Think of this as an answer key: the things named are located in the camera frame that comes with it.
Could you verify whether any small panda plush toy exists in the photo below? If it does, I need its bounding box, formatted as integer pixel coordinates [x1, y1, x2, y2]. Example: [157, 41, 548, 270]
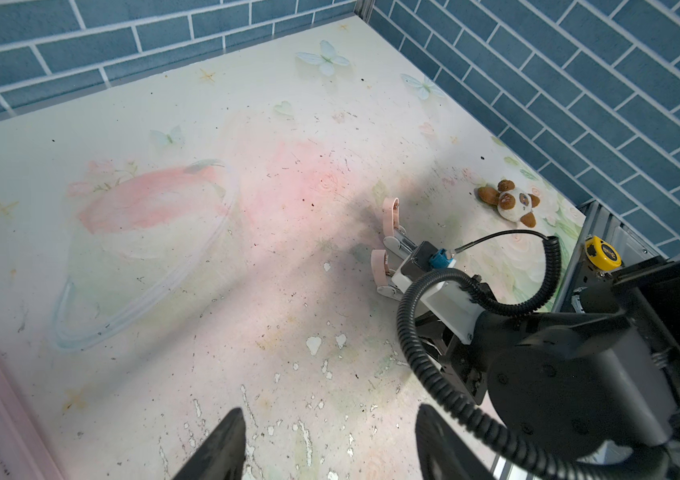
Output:
[477, 179, 541, 228]

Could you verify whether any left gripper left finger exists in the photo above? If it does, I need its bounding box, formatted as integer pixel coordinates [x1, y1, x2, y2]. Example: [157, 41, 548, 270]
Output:
[173, 407, 246, 480]

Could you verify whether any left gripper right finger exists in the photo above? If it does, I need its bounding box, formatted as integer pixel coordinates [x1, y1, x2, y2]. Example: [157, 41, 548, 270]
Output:
[415, 404, 493, 480]

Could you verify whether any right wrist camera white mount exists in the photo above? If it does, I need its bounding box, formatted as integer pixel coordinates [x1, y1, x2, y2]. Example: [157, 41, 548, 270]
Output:
[385, 237, 484, 345]

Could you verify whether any yellow tape measure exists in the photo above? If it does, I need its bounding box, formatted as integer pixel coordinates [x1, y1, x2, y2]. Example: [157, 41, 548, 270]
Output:
[584, 236, 623, 272]

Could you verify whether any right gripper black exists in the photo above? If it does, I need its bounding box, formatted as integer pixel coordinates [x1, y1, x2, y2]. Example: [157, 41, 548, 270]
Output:
[415, 312, 487, 404]

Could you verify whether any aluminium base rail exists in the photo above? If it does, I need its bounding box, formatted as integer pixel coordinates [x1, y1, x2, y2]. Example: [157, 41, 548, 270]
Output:
[489, 201, 672, 479]

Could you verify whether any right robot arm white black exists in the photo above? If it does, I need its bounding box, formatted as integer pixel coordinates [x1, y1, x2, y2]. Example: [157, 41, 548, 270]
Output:
[397, 237, 680, 479]

